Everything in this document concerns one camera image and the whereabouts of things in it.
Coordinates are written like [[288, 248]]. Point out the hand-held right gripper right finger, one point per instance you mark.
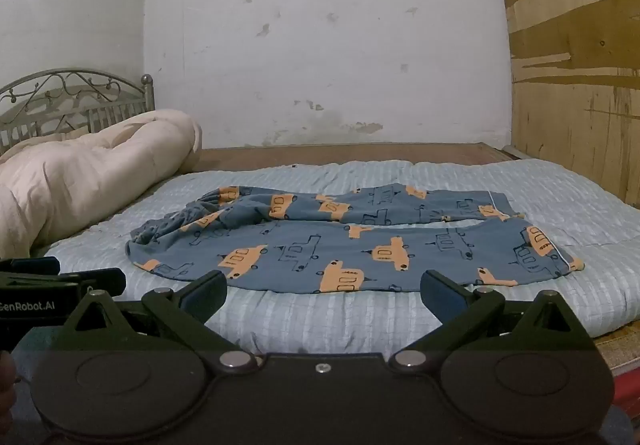
[[440, 292]]

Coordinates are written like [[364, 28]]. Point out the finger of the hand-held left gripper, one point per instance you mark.
[[102, 279]]

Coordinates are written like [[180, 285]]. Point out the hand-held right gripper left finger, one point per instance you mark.
[[206, 291]]

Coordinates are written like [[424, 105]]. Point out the blue pants with orange cars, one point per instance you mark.
[[320, 245]]

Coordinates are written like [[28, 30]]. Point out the cream comforter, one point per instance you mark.
[[75, 180]]

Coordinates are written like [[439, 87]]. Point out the light blue ribbed bed quilt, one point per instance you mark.
[[540, 205]]

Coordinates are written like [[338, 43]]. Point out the metal scrollwork headboard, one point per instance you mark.
[[75, 97]]

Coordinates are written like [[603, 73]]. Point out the red object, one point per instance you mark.
[[627, 387]]

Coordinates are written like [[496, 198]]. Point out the plywood board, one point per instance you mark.
[[575, 75]]

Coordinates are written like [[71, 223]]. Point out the brown wooden bed frame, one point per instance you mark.
[[350, 154]]

